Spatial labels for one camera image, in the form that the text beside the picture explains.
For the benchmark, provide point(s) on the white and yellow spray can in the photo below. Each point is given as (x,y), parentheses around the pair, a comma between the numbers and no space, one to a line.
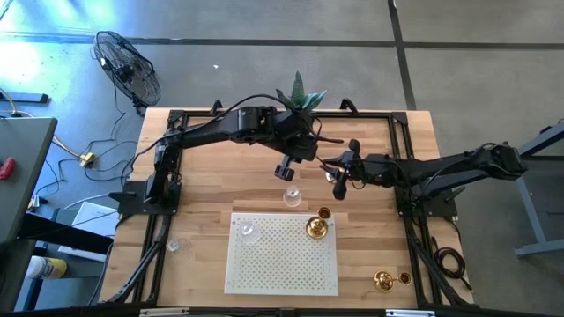
(48,267)

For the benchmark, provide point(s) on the black floor bar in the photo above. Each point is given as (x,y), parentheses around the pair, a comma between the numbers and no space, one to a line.
(26,98)

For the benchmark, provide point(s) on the black diagonal frame strut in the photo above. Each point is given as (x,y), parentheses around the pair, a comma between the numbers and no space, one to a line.
(434,273)
(141,268)

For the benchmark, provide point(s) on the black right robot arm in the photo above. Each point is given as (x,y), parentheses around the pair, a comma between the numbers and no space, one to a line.
(462,169)

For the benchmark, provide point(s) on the black floor fan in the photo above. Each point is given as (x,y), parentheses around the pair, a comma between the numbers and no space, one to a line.
(128,70)

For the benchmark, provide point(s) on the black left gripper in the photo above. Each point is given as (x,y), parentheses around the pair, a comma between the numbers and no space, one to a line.
(302,145)

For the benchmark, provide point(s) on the yellow power plug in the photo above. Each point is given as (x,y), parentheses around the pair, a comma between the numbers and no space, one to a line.
(87,159)

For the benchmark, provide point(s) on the grey side table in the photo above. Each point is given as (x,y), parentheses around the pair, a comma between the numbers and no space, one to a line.
(22,176)

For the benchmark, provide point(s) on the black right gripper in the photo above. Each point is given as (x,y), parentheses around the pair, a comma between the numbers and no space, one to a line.
(365,167)

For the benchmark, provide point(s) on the silver metal bracket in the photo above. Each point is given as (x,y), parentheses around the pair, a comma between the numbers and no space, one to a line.
(410,313)
(163,312)

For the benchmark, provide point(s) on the white perforated metal shelf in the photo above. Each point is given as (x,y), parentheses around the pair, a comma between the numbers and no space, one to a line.
(282,264)

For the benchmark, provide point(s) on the green snake plant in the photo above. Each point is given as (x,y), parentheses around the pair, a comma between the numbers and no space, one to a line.
(299,92)

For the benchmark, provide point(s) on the grey metal table frame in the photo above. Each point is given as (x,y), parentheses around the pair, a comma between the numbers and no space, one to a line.
(529,211)

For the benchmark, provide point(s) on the white paper sheet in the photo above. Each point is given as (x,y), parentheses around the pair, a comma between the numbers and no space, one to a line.
(94,220)

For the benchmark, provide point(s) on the clear glass candle holder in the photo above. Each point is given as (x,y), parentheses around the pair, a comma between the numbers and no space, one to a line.
(174,245)
(291,197)
(249,232)

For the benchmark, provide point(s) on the black aluminium table frame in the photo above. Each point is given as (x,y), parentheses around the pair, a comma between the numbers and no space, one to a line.
(365,115)

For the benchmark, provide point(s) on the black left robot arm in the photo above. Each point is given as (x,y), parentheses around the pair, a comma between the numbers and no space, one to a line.
(247,125)

